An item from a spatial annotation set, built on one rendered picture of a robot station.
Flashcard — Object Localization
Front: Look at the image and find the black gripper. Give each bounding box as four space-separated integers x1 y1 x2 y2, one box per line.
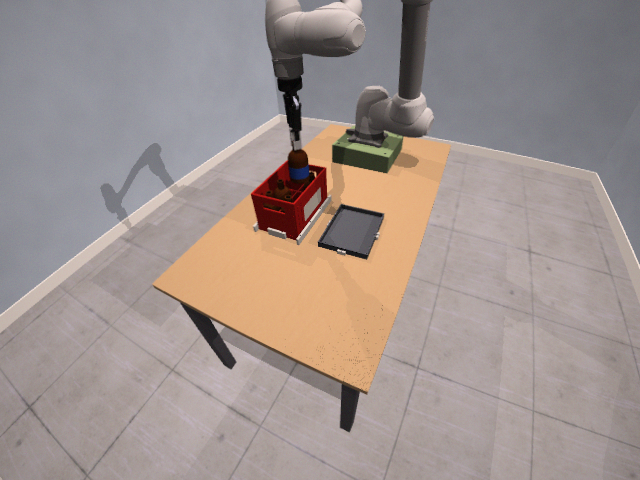
277 76 302 150

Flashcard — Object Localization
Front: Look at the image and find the red bottle crate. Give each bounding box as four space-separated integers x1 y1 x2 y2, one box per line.
251 161 327 240

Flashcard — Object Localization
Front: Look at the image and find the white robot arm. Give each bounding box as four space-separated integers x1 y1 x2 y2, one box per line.
265 0 434 148

